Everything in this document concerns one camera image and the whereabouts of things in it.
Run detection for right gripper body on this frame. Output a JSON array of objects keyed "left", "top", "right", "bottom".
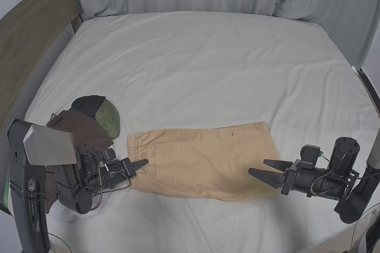
[{"left": 280, "top": 160, "right": 330, "bottom": 197}]

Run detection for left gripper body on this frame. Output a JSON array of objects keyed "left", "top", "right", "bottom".
[{"left": 102, "top": 158, "right": 137, "bottom": 187}]

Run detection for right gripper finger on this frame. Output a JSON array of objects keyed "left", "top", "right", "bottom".
[
  {"left": 249, "top": 168, "right": 284, "bottom": 188},
  {"left": 264, "top": 158, "right": 293, "bottom": 173}
]

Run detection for beige shorts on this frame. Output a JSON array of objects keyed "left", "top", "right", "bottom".
[{"left": 127, "top": 121, "right": 281, "bottom": 202}]

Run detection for bed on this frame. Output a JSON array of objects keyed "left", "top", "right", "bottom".
[{"left": 0, "top": 0, "right": 380, "bottom": 253}]

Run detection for olive green garment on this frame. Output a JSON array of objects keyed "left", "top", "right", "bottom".
[{"left": 96, "top": 98, "right": 121, "bottom": 140}]

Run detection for brown garment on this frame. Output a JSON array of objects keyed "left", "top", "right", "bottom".
[{"left": 45, "top": 110, "right": 115, "bottom": 214}]

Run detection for white garment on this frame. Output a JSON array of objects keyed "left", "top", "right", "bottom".
[{"left": 49, "top": 181, "right": 112, "bottom": 223}]

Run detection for black garment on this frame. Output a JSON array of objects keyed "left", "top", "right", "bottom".
[{"left": 72, "top": 95, "right": 106, "bottom": 123}]

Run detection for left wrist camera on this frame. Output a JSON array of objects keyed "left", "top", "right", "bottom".
[{"left": 100, "top": 149, "right": 117, "bottom": 164}]

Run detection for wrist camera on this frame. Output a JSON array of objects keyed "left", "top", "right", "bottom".
[
  {"left": 300, "top": 144, "right": 322, "bottom": 169},
  {"left": 100, "top": 149, "right": 117, "bottom": 164}
]

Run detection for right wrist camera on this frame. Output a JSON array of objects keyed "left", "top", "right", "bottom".
[{"left": 300, "top": 144, "right": 322, "bottom": 169}]

